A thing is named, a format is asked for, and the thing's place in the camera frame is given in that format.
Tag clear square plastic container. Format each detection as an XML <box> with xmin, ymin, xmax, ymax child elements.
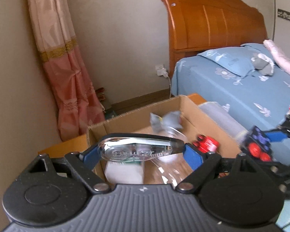
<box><xmin>140</xmin><ymin>129</ymin><xmax>188</xmax><ymax>160</ymax></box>

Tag black toy train red wheels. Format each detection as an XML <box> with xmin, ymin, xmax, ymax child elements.
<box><xmin>240</xmin><ymin>126</ymin><xmax>272</xmax><ymax>162</ymax></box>

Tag clear correction tape dispenser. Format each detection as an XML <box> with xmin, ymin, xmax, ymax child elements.
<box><xmin>97</xmin><ymin>133</ymin><xmax>185</xmax><ymax>163</ymax></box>

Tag white green medical swab box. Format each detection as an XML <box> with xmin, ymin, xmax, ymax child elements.
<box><xmin>104</xmin><ymin>161</ymin><xmax>144</xmax><ymax>184</ymax></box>

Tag grey cartoon figurine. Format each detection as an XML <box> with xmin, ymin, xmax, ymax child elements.
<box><xmin>150</xmin><ymin>111</ymin><xmax>183</xmax><ymax>133</ymax></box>

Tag clear cylindrical plastic jar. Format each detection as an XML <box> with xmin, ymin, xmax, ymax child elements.
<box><xmin>154</xmin><ymin>161</ymin><xmax>193</xmax><ymax>188</ymax></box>

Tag blue floral bed sheet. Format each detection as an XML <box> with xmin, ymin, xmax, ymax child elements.
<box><xmin>171</xmin><ymin>43</ymin><xmax>290</xmax><ymax>131</ymax></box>

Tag brown cardboard box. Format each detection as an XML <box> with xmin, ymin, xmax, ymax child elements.
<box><xmin>80</xmin><ymin>96</ymin><xmax>240</xmax><ymax>186</ymax></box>

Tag checkered blue grey blanket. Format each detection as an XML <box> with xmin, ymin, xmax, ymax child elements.
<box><xmin>199</xmin><ymin>102</ymin><xmax>248</xmax><ymax>144</ymax></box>

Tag pink beige curtain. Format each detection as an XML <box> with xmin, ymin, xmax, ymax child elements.
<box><xmin>28</xmin><ymin>0</ymin><xmax>105</xmax><ymax>141</ymax></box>

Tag pink rolled blanket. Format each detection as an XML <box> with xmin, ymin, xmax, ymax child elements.
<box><xmin>263</xmin><ymin>39</ymin><xmax>290</xmax><ymax>75</ymax></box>

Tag grey plush toy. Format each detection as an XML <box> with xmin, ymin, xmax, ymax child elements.
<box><xmin>251</xmin><ymin>53</ymin><xmax>275</xmax><ymax>76</ymax></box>

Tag blue floral pillow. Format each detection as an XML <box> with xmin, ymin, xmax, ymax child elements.
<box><xmin>197</xmin><ymin>47</ymin><xmax>259</xmax><ymax>77</ymax></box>

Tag orange wooden headboard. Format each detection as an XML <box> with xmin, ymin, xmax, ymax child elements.
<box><xmin>161</xmin><ymin>0</ymin><xmax>268</xmax><ymax>76</ymax></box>

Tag white wall plug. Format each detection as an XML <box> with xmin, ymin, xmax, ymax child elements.
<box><xmin>155</xmin><ymin>64</ymin><xmax>169</xmax><ymax>78</ymax></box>

